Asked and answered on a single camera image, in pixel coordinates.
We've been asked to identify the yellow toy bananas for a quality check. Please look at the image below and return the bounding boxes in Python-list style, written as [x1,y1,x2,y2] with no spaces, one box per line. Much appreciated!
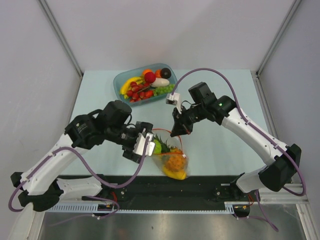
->
[119,76,144,95]

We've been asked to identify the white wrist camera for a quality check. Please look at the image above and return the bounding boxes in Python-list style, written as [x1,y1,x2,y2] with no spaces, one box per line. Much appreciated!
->
[133,132,156,157]
[165,92,182,114]

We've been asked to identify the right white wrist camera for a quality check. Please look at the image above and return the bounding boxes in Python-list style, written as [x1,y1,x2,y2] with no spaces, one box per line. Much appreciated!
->
[165,92,182,114]

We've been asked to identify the clear zip top bag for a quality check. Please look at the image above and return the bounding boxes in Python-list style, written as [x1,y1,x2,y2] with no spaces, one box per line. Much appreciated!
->
[151,128,189,181]

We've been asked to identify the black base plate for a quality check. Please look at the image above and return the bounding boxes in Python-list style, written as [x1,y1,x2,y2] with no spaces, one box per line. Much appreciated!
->
[96,175,256,212]

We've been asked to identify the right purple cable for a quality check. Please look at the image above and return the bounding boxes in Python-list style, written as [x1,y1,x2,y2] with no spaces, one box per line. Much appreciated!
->
[172,67,307,232]

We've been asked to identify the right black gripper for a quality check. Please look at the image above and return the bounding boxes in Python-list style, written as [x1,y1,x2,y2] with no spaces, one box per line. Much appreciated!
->
[170,103,206,137]

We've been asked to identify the green toy grapes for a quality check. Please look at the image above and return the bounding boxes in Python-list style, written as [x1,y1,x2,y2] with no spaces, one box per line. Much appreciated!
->
[152,84,175,96]

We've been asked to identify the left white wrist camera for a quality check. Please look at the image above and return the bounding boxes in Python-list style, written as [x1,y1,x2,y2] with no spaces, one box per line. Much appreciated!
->
[133,132,156,157]

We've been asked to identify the red toy apple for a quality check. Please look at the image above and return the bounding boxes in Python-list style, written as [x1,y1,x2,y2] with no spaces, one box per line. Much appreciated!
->
[144,72,156,84]

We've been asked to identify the toy orange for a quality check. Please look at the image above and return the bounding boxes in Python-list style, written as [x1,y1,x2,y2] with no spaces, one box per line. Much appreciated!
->
[142,68,153,76]

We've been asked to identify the small orange toy fruit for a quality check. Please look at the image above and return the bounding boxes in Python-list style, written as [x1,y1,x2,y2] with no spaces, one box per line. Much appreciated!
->
[154,69,162,78]

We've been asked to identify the orange yellow toy mango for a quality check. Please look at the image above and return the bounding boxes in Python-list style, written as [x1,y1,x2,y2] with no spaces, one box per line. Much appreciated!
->
[162,167,187,180]

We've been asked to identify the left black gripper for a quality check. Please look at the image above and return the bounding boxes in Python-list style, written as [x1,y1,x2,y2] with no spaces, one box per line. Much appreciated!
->
[107,122,154,163]

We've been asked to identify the white slotted cable duct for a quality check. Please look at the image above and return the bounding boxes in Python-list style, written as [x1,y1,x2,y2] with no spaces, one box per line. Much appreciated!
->
[45,201,251,214]

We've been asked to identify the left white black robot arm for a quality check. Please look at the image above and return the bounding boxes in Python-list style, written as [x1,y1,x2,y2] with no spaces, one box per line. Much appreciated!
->
[8,100,156,212]

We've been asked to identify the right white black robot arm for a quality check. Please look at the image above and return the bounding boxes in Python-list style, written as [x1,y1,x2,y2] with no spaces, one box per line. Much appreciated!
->
[166,82,302,201]

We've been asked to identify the dark purple toy fruit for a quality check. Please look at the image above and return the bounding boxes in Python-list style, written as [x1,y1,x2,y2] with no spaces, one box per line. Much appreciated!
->
[160,67,172,79]

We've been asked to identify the teal plastic fruit tray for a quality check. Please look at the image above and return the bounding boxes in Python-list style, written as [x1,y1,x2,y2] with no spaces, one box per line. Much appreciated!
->
[113,63,178,107]

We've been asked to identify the white toy mushroom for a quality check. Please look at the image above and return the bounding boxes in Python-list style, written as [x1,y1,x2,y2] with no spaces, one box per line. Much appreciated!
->
[151,78,170,88]

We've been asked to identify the green toy leafy vegetable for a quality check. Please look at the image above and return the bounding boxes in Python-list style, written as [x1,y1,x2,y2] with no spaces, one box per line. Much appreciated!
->
[152,134,187,172]

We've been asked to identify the green toy apple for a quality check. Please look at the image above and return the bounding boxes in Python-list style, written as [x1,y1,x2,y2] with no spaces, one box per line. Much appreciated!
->
[153,139,162,155]

